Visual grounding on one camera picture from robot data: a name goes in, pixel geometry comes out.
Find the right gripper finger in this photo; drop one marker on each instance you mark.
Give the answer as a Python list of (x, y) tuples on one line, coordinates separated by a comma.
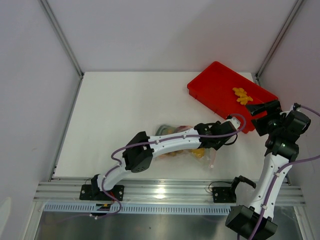
[(268, 107), (261, 125)]

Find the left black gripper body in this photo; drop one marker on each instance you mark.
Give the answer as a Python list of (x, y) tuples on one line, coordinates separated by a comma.
[(219, 144)]

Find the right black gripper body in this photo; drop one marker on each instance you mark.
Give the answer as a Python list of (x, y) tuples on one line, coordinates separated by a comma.
[(275, 124)]

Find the yellow potato toy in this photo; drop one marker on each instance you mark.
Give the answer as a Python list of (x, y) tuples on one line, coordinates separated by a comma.
[(198, 153)]

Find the yellow ginger toy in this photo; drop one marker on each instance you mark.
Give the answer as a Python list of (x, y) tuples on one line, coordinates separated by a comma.
[(242, 97)]

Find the clear pink zip top bag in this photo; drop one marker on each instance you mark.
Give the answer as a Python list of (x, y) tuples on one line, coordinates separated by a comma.
[(165, 129)]

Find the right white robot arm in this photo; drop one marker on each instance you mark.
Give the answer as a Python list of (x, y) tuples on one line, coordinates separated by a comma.
[(253, 220)]

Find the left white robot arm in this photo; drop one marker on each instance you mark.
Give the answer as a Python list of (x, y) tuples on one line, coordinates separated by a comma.
[(138, 154)]

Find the red plastic tray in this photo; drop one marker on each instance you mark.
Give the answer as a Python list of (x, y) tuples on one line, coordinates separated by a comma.
[(214, 86)]

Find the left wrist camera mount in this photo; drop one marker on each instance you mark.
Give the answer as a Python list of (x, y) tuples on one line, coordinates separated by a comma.
[(234, 122)]

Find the right corner aluminium post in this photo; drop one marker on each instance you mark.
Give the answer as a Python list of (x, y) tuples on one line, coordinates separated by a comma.
[(289, 20)]

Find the corner aluminium post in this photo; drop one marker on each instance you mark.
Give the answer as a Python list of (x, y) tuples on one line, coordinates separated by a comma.
[(52, 19), (289, 20)]

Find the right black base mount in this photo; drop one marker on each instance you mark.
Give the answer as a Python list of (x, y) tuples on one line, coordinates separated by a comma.
[(227, 194)]

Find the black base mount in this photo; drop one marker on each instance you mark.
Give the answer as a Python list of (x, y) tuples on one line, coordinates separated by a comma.
[(227, 194), (88, 194)]

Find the aluminium frame rail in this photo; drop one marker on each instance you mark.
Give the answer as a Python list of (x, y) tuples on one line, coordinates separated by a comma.
[(170, 192)]

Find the white slotted cable duct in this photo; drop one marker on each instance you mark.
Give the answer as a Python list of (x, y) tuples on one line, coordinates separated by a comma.
[(130, 208)]

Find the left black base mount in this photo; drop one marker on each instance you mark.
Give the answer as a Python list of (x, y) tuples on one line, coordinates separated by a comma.
[(88, 194)]

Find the left corner aluminium post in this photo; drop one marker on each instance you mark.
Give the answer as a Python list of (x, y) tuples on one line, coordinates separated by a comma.
[(52, 19)]

